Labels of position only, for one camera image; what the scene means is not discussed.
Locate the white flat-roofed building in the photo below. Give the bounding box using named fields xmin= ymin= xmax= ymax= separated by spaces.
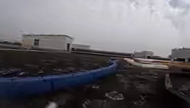
xmin=20 ymin=30 xmax=75 ymax=54

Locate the blue barrier tube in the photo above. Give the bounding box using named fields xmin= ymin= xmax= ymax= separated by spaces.
xmin=0 ymin=48 xmax=121 ymax=108

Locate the pale low building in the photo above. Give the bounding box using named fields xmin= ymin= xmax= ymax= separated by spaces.
xmin=132 ymin=49 xmax=156 ymax=61

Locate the pale yellow barrier strip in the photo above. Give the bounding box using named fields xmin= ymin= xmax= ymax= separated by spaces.
xmin=123 ymin=56 xmax=190 ymax=73

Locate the grey building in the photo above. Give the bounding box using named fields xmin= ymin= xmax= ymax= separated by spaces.
xmin=170 ymin=44 xmax=190 ymax=64

